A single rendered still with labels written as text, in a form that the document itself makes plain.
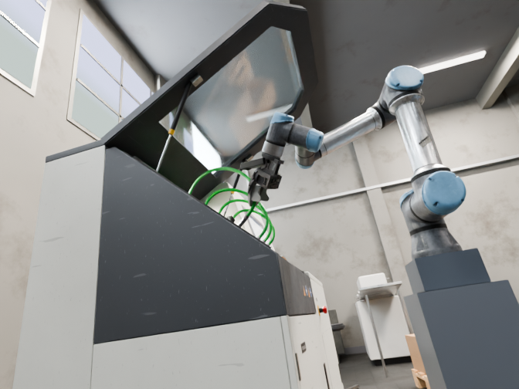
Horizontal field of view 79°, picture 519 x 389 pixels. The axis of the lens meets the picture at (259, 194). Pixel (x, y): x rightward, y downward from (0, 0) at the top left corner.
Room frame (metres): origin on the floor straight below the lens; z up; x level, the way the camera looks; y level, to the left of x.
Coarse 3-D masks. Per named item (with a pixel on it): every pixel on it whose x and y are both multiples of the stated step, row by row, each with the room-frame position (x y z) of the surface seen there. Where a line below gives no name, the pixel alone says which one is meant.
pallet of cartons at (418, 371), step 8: (408, 336) 3.56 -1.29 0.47; (408, 344) 3.64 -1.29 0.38; (416, 344) 3.38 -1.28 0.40; (416, 352) 3.45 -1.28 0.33; (416, 360) 3.52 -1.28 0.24; (416, 368) 3.59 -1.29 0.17; (424, 368) 3.36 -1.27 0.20; (416, 376) 3.57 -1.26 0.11; (424, 376) 3.31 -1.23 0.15; (416, 384) 3.66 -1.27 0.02; (424, 384) 3.59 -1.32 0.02
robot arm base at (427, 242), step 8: (440, 224) 1.00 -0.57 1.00; (416, 232) 1.03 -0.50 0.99; (424, 232) 1.01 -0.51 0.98; (432, 232) 1.00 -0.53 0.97; (440, 232) 1.00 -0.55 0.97; (448, 232) 1.01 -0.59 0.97; (416, 240) 1.04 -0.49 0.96; (424, 240) 1.01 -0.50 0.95; (432, 240) 1.00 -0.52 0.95; (440, 240) 0.99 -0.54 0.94; (448, 240) 0.99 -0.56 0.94; (416, 248) 1.04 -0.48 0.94; (424, 248) 1.03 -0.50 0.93; (432, 248) 1.00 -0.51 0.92; (440, 248) 0.99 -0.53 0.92; (448, 248) 0.98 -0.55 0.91; (456, 248) 0.99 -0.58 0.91; (416, 256) 1.04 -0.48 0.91; (424, 256) 1.02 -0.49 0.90
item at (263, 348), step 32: (256, 320) 0.86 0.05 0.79; (288, 320) 0.85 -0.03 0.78; (96, 352) 0.97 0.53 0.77; (128, 352) 0.95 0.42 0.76; (160, 352) 0.93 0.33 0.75; (192, 352) 0.91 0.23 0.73; (224, 352) 0.89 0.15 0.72; (256, 352) 0.87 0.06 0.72; (288, 352) 0.85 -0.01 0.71; (96, 384) 0.97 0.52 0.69; (128, 384) 0.95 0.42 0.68; (160, 384) 0.93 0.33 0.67; (192, 384) 0.91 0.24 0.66; (224, 384) 0.89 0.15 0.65; (256, 384) 0.87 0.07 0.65; (288, 384) 0.85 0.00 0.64
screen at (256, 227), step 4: (244, 208) 1.76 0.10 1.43; (244, 212) 1.73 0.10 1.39; (252, 216) 1.91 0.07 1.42; (248, 220) 1.74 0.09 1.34; (252, 220) 1.85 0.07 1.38; (256, 220) 2.02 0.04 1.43; (252, 224) 1.80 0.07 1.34; (256, 224) 1.96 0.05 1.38; (260, 224) 2.11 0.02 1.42; (252, 228) 1.75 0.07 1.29; (256, 228) 1.89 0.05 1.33; (260, 228) 2.03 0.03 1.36; (252, 232) 1.72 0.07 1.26; (256, 232) 1.84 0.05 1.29; (260, 232) 1.97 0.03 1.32; (256, 236) 1.79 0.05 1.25; (264, 236) 2.05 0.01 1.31; (268, 240) 2.14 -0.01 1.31; (272, 248) 2.17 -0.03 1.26
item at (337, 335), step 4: (328, 312) 5.95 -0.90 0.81; (332, 312) 5.95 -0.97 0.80; (332, 316) 5.95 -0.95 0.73; (336, 316) 5.95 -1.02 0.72; (332, 320) 5.95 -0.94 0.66; (336, 320) 5.95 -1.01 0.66; (332, 332) 5.95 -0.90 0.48; (336, 332) 5.95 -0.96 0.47; (340, 332) 5.96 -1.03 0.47; (336, 336) 5.95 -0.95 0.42; (340, 336) 5.95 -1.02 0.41; (336, 340) 5.95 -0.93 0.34; (340, 340) 5.95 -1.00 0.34; (336, 344) 5.95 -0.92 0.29; (340, 344) 5.95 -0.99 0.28; (336, 348) 5.95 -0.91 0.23; (340, 348) 5.95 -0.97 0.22; (340, 352) 5.95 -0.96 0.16; (344, 352) 5.96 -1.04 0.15
